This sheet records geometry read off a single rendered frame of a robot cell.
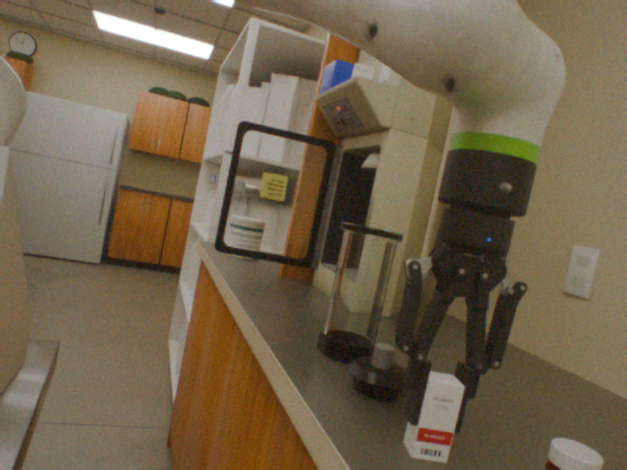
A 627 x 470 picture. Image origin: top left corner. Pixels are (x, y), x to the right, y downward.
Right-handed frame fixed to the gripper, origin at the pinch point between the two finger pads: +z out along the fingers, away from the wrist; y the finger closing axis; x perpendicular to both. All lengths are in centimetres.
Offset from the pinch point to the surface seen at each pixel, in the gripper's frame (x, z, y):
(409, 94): -68, -50, -5
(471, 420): -11.1, 6.7, -10.3
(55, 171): -499, 2, 275
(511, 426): -11.3, 6.7, -16.3
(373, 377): -12.7, 3.6, 3.9
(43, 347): -10.7, 6.7, 46.5
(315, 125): -101, -43, 15
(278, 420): -24.0, 17.1, 14.3
